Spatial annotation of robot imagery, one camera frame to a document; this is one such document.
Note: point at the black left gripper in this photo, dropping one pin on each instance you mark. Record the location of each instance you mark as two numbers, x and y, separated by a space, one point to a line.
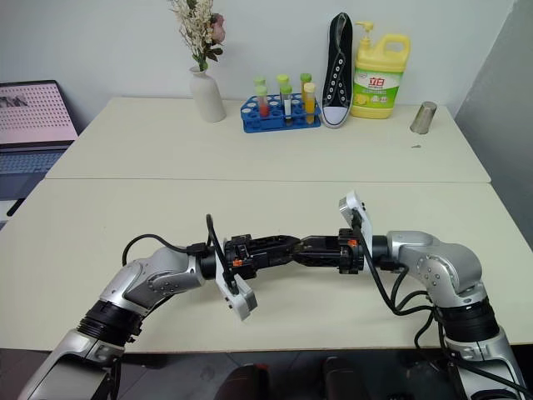
243 254

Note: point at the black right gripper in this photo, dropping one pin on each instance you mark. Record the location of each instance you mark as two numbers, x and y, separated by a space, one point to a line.
349 254

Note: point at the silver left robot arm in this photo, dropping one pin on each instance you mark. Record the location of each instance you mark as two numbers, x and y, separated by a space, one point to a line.
162 275

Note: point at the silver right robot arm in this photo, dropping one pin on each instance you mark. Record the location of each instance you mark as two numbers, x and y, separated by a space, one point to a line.
441 260

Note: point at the blue test tube rack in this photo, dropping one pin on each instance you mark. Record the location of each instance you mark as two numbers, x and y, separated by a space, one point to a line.
275 124

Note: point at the dark rounded shape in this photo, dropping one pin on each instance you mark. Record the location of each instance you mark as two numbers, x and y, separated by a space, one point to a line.
247 383
343 379

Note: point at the green-capped white-label tube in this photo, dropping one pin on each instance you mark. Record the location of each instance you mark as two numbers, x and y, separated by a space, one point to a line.
287 104

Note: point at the yellow-capped orange liquid tube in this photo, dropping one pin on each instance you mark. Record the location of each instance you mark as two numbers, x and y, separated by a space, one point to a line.
310 104

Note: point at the green-capped red liquid tube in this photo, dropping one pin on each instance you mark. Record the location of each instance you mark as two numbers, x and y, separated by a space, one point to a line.
262 104

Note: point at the stainless steel cup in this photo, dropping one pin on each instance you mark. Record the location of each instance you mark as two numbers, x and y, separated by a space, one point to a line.
423 118

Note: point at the black canvas sneaker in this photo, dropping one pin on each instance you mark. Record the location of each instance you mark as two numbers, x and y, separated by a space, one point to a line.
338 83

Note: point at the white ceramic vase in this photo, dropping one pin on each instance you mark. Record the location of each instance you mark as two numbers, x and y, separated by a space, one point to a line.
207 98

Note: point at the green-capped clear tube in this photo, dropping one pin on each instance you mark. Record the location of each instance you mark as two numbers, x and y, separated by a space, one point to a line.
282 80

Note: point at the green-capped empty tube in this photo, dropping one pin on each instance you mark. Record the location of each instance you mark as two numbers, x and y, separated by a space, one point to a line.
260 80

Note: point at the yellow dish soap bottle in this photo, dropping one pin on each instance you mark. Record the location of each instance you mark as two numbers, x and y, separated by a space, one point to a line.
377 87

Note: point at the green-capped orange liquid tube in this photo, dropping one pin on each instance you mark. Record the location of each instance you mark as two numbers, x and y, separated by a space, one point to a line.
306 78

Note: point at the pink artificial rose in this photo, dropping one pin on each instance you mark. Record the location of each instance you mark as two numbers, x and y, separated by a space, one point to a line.
217 27

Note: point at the dried cream flower bunch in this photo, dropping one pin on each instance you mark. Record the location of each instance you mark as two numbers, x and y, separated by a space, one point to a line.
193 25

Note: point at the open laptop computer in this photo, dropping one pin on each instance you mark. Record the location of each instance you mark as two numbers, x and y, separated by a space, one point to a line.
29 112

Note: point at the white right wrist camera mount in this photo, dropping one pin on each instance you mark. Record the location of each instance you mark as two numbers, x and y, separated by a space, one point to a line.
365 231

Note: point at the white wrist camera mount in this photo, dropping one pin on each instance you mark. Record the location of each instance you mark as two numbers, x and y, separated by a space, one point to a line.
243 302
365 231

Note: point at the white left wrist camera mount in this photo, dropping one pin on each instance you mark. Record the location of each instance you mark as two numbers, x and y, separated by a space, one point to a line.
243 302

